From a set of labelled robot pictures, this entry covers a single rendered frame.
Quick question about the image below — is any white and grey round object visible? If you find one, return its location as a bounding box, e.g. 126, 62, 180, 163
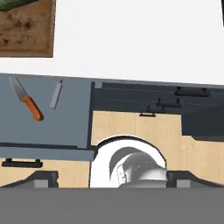
88, 134, 169, 189

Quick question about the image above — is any dark grey drawer stack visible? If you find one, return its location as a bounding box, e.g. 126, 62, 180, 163
91, 80, 224, 143

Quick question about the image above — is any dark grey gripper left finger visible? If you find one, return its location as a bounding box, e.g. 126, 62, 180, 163
0, 170, 60, 189

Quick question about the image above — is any wooden cutting board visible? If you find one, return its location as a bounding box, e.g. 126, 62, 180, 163
0, 0, 57, 59

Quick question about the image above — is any green cucumber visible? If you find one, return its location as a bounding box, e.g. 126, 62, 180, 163
0, 0, 39, 13

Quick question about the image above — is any orange-handled kitchen knife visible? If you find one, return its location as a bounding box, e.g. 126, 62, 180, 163
9, 76, 46, 123

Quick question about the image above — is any grey-blue open drawer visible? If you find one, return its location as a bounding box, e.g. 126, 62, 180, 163
0, 73, 98, 162

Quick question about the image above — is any grey peeler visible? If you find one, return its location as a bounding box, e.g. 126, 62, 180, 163
48, 80, 64, 111

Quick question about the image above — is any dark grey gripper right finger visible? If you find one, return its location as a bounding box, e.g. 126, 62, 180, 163
167, 171, 224, 189

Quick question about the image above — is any black open drawer handle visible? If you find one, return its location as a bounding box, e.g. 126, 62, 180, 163
1, 157, 44, 169

